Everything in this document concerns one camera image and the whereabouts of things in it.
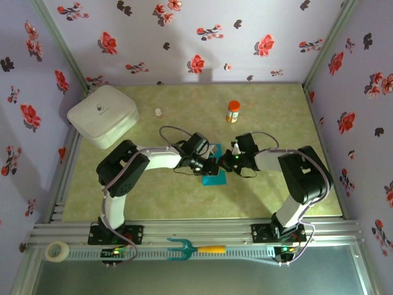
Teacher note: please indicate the teal cloth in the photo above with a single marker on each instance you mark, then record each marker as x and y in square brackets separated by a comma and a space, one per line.
[215, 181]

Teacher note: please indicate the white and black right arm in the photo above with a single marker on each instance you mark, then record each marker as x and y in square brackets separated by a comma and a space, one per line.
[267, 161]

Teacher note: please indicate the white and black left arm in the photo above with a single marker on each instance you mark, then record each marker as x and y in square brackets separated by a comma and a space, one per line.
[162, 158]

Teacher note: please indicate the white square lidded box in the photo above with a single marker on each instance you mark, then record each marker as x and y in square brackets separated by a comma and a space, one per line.
[98, 113]

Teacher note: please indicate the orange-capped bottle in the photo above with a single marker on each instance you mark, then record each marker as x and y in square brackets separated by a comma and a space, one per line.
[233, 112]

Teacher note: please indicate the white tape roll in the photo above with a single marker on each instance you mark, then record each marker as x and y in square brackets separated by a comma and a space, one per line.
[56, 251]

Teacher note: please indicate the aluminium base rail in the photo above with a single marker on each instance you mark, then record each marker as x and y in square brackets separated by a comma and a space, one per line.
[196, 229]

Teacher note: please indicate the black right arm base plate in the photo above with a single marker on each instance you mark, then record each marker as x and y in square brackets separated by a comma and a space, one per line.
[261, 233]

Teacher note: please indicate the aluminium side rail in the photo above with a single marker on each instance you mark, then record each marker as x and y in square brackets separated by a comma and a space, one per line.
[326, 153]
[59, 206]

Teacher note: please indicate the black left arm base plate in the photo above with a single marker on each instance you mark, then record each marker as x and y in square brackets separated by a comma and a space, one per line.
[135, 235]

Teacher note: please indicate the aluminium corner post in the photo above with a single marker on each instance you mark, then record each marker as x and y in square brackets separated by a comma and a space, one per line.
[328, 46]
[63, 46]

